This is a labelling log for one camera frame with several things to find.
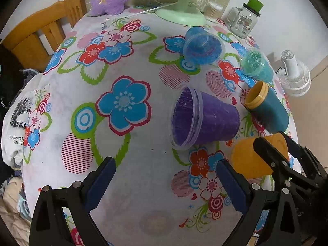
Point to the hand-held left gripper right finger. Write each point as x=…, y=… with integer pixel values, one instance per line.
x=232, y=184

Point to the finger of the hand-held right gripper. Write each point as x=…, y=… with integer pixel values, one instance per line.
x=294, y=147
x=266, y=151

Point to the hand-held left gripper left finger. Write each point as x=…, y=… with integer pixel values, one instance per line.
x=101, y=184

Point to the yellow plastic cup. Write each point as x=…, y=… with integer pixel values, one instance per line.
x=243, y=157

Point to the teal cup with yellow rim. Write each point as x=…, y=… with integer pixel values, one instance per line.
x=271, y=110

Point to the purple plastic cup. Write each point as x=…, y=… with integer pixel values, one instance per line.
x=217, y=123

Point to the green glitter plastic cup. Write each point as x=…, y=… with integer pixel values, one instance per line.
x=253, y=64

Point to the blue plastic cup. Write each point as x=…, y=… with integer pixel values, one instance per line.
x=205, y=48

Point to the floral tablecloth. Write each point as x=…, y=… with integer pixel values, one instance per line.
x=143, y=138

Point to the small white fan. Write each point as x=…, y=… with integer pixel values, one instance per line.
x=294, y=76

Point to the pile of clothes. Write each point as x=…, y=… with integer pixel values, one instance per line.
x=12, y=205

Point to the white printed shirt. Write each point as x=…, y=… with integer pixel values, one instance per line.
x=15, y=133

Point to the glass mug jar green lid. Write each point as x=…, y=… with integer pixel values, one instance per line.
x=244, y=19

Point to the dark cloth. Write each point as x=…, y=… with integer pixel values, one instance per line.
x=10, y=76

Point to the cotton swab container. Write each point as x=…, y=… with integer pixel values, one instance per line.
x=212, y=11

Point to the green desk fan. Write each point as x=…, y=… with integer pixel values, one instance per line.
x=184, y=10

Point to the wooden chair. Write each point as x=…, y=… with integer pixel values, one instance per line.
x=33, y=35

